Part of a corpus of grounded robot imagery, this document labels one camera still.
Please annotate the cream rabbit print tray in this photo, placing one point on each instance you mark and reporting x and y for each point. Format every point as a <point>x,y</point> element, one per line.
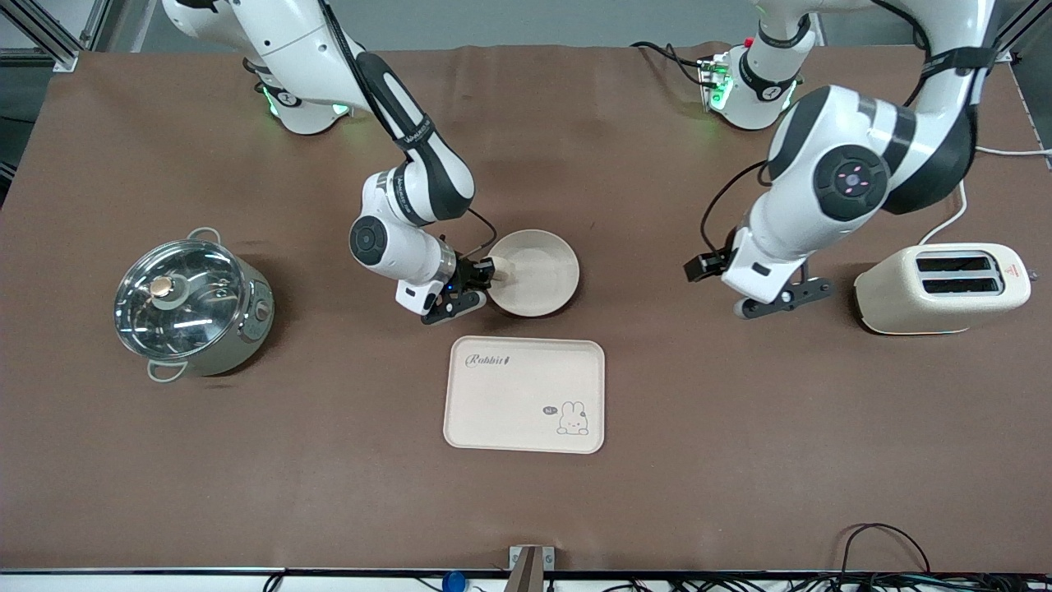
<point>509,403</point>

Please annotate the steel pot with glass lid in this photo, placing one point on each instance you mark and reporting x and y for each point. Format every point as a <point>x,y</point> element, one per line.
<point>246,337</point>

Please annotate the blue round object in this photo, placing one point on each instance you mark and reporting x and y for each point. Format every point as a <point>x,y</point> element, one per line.
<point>454,582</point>

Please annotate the cream round plate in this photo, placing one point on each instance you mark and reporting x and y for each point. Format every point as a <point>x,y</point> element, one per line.
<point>542,275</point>

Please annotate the metal table edge bracket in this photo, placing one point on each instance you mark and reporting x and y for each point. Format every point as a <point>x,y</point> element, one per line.
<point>530,559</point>

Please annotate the cream two-slot toaster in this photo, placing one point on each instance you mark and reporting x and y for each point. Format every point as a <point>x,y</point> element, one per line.
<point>920,308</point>

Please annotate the glass pot lid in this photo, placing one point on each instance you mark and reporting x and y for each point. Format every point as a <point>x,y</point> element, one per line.
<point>177,300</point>

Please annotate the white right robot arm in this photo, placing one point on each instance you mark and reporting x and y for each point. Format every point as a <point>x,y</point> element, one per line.
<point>411,197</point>

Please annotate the aluminium frame profile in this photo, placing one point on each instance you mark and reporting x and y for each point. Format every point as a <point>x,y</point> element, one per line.
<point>49,37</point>
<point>1015,41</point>

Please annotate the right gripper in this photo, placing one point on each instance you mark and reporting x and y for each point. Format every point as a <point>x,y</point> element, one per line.
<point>467,270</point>

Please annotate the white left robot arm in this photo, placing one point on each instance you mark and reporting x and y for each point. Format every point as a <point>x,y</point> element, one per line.
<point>846,177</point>

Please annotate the brown table cover mat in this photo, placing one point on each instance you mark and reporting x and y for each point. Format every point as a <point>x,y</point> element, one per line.
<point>657,411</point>

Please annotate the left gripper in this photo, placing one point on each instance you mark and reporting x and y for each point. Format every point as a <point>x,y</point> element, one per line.
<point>701,266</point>

